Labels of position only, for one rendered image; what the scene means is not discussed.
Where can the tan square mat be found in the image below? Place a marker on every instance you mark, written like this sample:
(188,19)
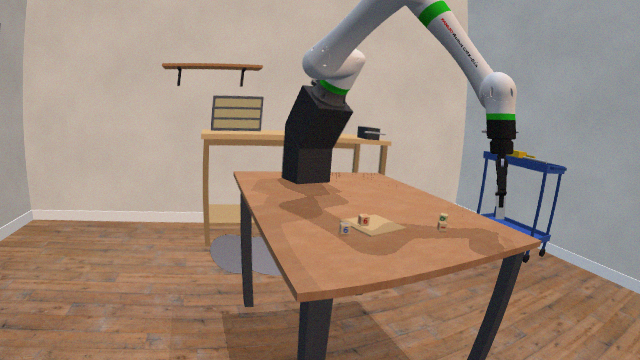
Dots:
(377,226)

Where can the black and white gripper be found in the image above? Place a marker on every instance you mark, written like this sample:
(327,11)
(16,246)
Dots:
(501,148)

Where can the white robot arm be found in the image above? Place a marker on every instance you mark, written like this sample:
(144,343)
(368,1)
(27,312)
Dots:
(323,61)

